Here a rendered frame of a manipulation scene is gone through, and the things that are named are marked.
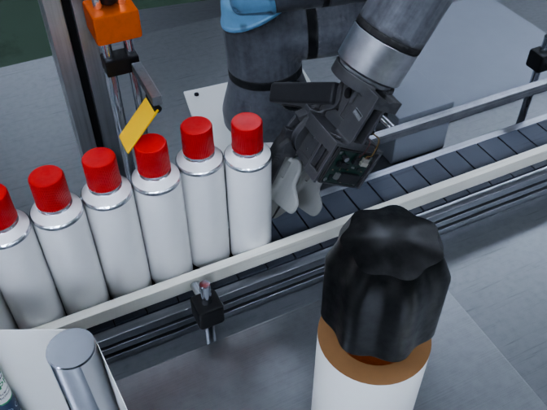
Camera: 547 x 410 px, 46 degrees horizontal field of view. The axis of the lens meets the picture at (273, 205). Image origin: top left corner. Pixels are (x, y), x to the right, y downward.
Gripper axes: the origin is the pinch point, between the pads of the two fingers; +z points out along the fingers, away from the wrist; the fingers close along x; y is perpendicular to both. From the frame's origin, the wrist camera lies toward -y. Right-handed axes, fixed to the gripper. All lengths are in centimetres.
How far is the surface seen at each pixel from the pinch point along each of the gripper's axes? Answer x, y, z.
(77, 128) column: -21.7, -11.7, 0.7
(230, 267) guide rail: -5.9, 5.1, 5.9
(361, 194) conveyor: 15.0, -1.5, -2.4
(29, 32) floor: 39, -232, 86
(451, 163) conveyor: 28.0, -1.4, -9.9
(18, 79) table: -15, -59, 20
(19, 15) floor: 38, -251, 87
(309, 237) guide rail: 3.0, 5.1, 0.5
